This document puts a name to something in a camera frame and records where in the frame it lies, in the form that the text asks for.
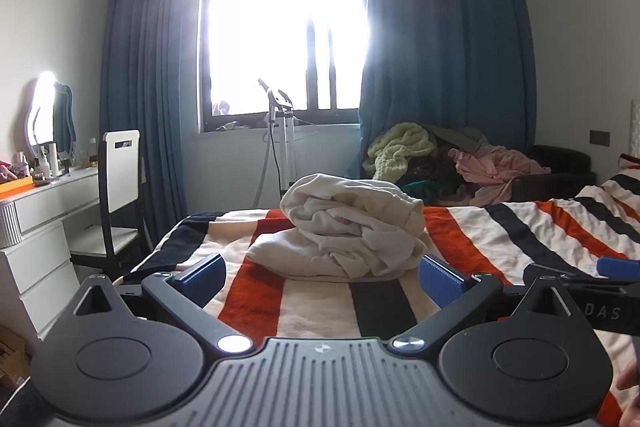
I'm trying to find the blue curtain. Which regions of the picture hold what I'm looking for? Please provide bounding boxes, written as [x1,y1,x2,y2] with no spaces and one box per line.
[354,0,537,180]
[99,0,213,228]

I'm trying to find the striped pillow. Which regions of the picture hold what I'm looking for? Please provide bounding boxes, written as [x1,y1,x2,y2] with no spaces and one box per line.
[617,153,640,180]

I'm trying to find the wavy lit vanity mirror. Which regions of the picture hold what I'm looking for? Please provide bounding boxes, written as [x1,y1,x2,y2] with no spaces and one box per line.
[24,72,77,160]

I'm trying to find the cardboard box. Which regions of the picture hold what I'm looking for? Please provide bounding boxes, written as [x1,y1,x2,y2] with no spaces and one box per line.
[0,324,30,389]

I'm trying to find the olive garment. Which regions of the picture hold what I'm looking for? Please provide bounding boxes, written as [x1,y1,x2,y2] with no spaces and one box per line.
[424,123,490,154]

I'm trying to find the garment steamer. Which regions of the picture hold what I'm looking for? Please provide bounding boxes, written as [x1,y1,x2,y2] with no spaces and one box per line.
[252,78,297,210]

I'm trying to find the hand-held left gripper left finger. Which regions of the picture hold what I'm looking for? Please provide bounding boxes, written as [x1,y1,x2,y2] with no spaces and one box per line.
[72,253,253,355]

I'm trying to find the grey ribbed cylinder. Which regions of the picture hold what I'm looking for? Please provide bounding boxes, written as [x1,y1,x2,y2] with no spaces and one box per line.
[0,201,24,249]

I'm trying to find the white and black chair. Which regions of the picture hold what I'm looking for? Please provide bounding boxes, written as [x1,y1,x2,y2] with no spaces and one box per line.
[69,129,151,280]

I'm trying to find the black sofa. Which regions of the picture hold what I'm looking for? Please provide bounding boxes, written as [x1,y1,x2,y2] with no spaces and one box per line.
[509,144,598,204]

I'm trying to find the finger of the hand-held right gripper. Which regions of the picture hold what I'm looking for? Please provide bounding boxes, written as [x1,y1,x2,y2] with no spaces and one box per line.
[522,263,603,292]
[596,257,640,282]

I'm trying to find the white dresser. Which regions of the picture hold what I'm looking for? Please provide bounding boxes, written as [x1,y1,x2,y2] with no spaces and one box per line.
[0,167,102,343]

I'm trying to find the dark green garment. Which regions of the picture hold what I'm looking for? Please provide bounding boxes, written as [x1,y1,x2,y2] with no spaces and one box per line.
[401,179,453,204]

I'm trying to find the person's right hand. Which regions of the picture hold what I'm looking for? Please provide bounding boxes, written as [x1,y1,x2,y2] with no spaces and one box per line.
[616,363,640,427]

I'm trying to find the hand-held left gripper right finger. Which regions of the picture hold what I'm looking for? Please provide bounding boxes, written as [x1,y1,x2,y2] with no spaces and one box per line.
[390,254,598,355]

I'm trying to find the striped fleece blanket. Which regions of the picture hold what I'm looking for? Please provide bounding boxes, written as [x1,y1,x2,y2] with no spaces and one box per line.
[120,173,640,423]

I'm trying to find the pink garment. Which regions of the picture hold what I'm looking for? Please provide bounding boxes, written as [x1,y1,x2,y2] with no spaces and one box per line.
[447,146,552,208]

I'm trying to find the white quilted headboard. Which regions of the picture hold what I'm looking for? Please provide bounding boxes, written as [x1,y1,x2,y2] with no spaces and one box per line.
[630,98,640,158]

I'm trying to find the white sweatpants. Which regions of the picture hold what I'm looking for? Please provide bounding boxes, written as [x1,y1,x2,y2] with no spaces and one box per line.
[246,173,427,282]

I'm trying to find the orange tray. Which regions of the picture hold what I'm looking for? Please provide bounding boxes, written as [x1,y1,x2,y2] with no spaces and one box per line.
[0,176,34,200]

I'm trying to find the window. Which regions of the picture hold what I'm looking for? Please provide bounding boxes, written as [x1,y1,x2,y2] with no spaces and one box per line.
[197,0,370,134]

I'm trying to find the dark patterned garment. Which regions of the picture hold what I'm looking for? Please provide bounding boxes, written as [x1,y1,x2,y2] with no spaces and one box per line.
[400,153,462,188]

